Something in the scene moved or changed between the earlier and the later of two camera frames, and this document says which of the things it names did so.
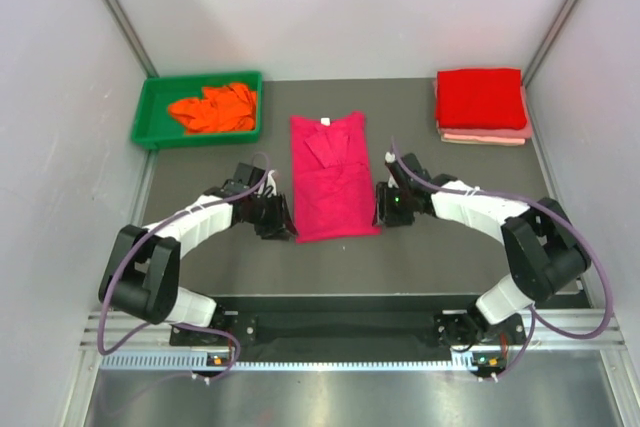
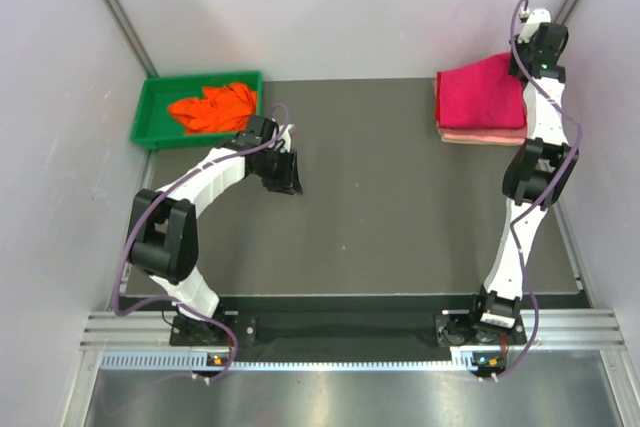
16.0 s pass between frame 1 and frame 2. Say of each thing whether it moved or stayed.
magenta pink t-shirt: moved
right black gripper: moved
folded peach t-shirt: stayed
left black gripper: moved
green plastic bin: stayed
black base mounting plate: stayed
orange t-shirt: stayed
